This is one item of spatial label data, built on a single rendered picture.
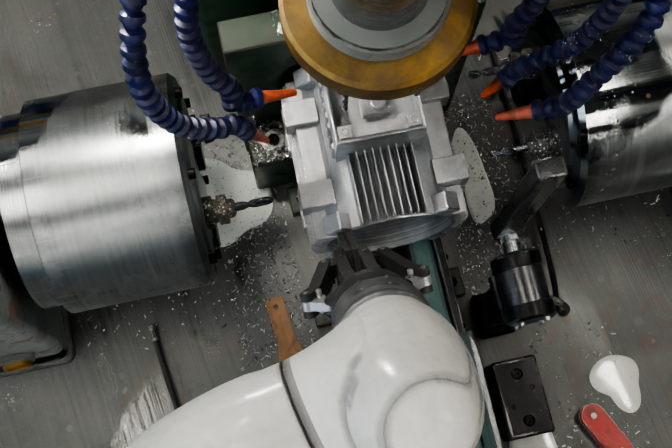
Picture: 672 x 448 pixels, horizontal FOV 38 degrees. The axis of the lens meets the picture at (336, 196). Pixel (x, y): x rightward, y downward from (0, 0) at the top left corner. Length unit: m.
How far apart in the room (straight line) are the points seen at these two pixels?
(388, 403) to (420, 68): 0.33
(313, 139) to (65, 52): 0.51
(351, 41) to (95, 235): 0.36
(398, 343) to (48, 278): 0.49
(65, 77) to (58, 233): 0.48
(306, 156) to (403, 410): 0.52
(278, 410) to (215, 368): 0.64
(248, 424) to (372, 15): 0.35
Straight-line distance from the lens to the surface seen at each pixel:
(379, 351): 0.69
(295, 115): 1.12
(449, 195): 1.09
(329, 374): 0.70
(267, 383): 0.73
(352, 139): 1.04
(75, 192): 1.04
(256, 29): 1.09
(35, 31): 1.53
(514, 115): 1.00
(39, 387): 1.38
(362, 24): 0.85
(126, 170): 1.03
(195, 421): 0.73
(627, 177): 1.14
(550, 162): 0.95
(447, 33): 0.88
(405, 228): 1.22
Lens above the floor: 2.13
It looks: 74 degrees down
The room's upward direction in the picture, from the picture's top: 3 degrees clockwise
